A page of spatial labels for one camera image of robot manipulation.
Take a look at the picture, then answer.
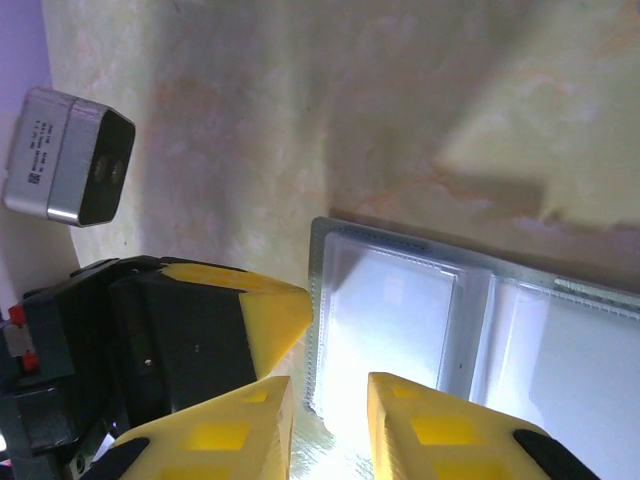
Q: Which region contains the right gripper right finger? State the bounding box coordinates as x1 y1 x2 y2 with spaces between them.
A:
367 371 604 480

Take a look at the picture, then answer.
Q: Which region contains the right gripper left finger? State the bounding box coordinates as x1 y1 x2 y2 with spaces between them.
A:
82 374 296 480

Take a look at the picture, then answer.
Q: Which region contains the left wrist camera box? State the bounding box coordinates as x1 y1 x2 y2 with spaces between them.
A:
2 85 137 229

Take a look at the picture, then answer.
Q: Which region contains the grey-green card holder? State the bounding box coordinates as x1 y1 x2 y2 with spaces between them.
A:
299 215 640 480

